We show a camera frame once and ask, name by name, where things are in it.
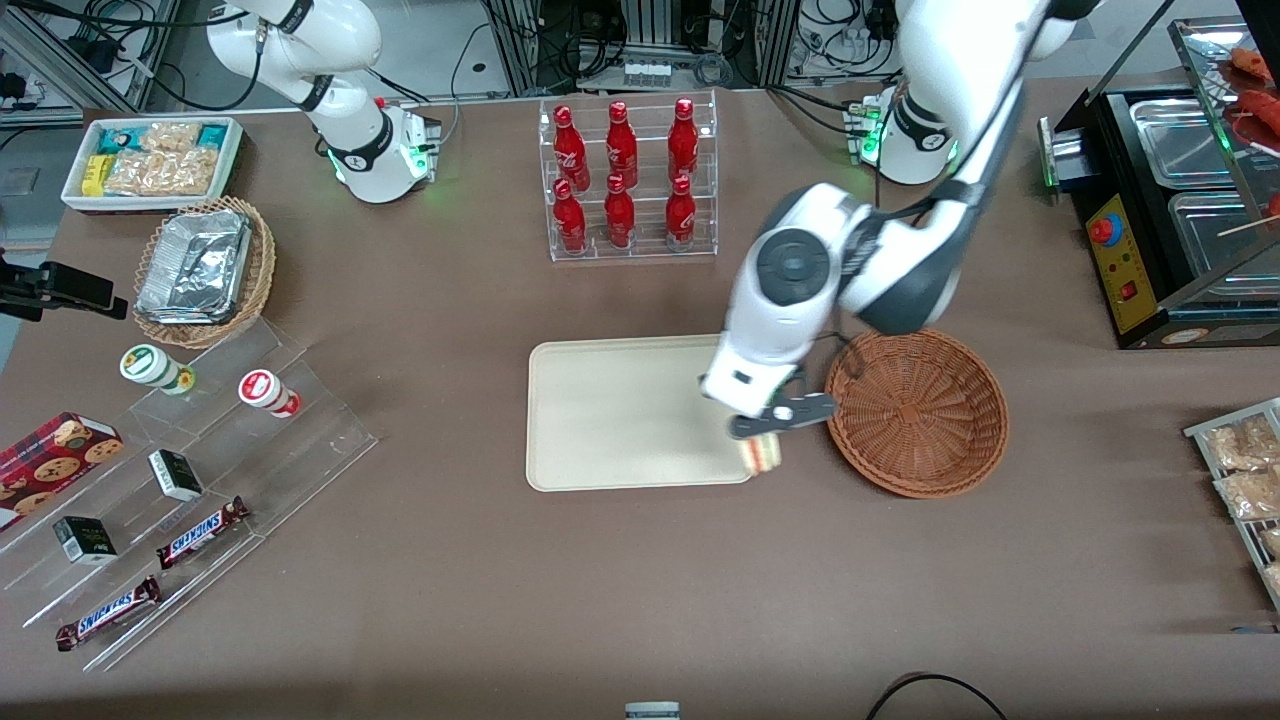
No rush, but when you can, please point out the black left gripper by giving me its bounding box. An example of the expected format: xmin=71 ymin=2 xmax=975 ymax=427
xmin=730 ymin=393 xmax=837 ymax=441

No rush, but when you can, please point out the triangular sandwich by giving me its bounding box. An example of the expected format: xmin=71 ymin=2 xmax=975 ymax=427
xmin=740 ymin=432 xmax=784 ymax=474

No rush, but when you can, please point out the brown round wicker basket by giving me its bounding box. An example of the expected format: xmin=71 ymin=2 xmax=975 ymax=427
xmin=823 ymin=327 xmax=1010 ymax=499

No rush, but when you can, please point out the cream plastic tray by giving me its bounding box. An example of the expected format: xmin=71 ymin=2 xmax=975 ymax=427
xmin=526 ymin=334 xmax=757 ymax=493

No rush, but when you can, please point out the light tan wicker basket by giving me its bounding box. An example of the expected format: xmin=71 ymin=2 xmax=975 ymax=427
xmin=132 ymin=196 xmax=277 ymax=350

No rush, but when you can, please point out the clear acrylic bottle rack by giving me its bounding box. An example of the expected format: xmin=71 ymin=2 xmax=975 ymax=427
xmin=538 ymin=89 xmax=719 ymax=263

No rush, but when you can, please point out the red cola bottle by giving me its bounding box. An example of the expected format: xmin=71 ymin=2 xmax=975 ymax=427
xmin=606 ymin=101 xmax=639 ymax=187
xmin=553 ymin=105 xmax=588 ymax=191
xmin=604 ymin=174 xmax=637 ymax=251
xmin=668 ymin=98 xmax=700 ymax=183
xmin=665 ymin=175 xmax=698 ymax=249
xmin=553 ymin=178 xmax=589 ymax=255

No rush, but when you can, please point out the black food warmer machine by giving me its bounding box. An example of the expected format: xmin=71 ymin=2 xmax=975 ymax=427
xmin=1037 ymin=15 xmax=1280 ymax=350

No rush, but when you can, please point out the stainless steel warmer pan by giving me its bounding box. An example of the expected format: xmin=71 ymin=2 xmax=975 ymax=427
xmin=1168 ymin=190 xmax=1280 ymax=283
xmin=1130 ymin=98 xmax=1237 ymax=189

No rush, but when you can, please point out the clear acrylic stepped display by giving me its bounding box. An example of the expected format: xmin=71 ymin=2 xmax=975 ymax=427
xmin=0 ymin=318 xmax=379 ymax=673

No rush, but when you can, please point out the red lid white cup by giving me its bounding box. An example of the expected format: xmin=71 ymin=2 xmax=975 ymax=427
xmin=238 ymin=369 xmax=302 ymax=419

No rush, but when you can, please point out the snickers chocolate bar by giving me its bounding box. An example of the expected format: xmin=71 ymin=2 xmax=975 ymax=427
xmin=156 ymin=496 xmax=251 ymax=570
xmin=55 ymin=575 xmax=163 ymax=652

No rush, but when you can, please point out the aluminium foil container stack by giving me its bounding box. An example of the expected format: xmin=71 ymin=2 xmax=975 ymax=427
xmin=136 ymin=208 xmax=253 ymax=326

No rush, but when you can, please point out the small black carton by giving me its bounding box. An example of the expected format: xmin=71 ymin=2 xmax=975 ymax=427
xmin=148 ymin=449 xmax=205 ymax=502
xmin=53 ymin=516 xmax=119 ymax=566

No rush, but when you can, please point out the green lid white cup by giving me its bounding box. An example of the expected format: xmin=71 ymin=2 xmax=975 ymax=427
xmin=119 ymin=344 xmax=196 ymax=396

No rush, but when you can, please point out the large rice cracker bag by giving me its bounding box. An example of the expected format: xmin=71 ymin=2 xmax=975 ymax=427
xmin=104 ymin=148 xmax=219 ymax=198

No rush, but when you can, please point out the small rice cracker bag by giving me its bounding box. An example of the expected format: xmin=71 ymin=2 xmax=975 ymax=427
xmin=138 ymin=121 xmax=203 ymax=153

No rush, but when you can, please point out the black clamp mounted device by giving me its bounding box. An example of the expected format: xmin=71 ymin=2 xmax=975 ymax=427
xmin=0 ymin=250 xmax=129 ymax=323

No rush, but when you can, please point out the red cookie box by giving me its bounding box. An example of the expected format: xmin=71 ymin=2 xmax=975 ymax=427
xmin=0 ymin=412 xmax=125 ymax=531

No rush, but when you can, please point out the white rectangular snack bin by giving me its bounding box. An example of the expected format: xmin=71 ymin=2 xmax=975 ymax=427
xmin=61 ymin=116 xmax=245 ymax=215

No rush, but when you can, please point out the black cable loop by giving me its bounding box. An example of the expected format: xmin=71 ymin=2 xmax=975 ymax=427
xmin=866 ymin=673 xmax=1009 ymax=720

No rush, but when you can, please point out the grey wire rack tray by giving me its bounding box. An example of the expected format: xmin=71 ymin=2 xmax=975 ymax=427
xmin=1184 ymin=398 xmax=1280 ymax=611

